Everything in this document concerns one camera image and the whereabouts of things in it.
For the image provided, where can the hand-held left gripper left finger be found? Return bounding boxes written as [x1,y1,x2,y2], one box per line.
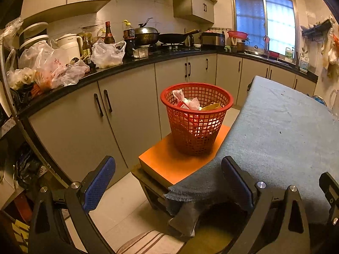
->
[28,156,117,254]

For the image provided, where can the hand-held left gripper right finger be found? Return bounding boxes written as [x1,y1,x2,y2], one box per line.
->
[221,156,310,254]

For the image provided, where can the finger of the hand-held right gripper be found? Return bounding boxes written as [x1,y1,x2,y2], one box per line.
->
[318,172,339,227]

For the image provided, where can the red plastic mesh basket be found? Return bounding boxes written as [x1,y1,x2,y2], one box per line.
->
[160,83,234,156]

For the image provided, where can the white plastic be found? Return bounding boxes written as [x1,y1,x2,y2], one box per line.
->
[187,97,202,111]

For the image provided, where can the blue tablecloth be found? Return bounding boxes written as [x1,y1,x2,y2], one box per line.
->
[164,75,339,240]

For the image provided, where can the beige kitchen base cabinets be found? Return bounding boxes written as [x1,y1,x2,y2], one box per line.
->
[16,53,318,188]

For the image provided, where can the orange wooden stool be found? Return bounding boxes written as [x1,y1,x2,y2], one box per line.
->
[132,124,231,215]

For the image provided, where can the clear plastic jug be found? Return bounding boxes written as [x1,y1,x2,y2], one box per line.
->
[329,89,339,121]

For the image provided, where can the striped seat cushion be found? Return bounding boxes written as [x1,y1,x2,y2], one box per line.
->
[117,230,186,254]

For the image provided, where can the blue plastic bag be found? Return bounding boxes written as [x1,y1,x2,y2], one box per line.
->
[310,95,329,107]

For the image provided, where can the clear red print plastic bag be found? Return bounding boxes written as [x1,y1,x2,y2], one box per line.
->
[34,50,91,89]

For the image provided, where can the hanging plastic bags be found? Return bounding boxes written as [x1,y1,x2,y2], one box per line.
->
[322,29,339,79]

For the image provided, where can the white plastic bag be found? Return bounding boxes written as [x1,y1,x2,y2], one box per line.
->
[91,38,126,69]

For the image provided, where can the glass pot lid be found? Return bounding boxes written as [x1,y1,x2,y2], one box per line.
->
[245,45,265,57]

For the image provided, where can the bag of garlic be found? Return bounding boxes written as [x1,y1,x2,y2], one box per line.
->
[7,67,36,90]

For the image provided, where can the black kitchen countertop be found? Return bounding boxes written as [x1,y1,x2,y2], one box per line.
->
[11,46,318,118]

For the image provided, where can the steel condiment box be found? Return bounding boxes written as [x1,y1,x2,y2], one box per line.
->
[132,48,149,59]

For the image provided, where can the sink faucet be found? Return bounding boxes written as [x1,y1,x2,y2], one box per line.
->
[263,35,271,57]

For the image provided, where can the white electric kettle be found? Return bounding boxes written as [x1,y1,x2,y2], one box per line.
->
[56,33,83,62]

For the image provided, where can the steel rice cooker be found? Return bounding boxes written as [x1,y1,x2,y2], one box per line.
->
[199,32,225,50]

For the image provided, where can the red bowl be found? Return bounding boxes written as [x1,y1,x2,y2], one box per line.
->
[227,31,249,40]

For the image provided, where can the dark sauce bottle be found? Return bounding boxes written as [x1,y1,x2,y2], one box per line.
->
[104,21,115,44]

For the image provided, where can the yellow cap oil bottle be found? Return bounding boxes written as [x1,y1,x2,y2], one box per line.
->
[123,19,136,57]

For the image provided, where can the steel wok with lid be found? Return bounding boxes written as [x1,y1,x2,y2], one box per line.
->
[134,18,161,47]

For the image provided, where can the black frying pan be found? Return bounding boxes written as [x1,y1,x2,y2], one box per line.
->
[158,30,202,44]

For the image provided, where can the white round container stack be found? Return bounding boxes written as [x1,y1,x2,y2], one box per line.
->
[18,22,50,50]

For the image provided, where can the kitchen window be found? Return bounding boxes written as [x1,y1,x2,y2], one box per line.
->
[230,0,300,59]

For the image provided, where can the black wall rack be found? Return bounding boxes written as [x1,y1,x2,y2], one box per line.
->
[302,20,333,42]

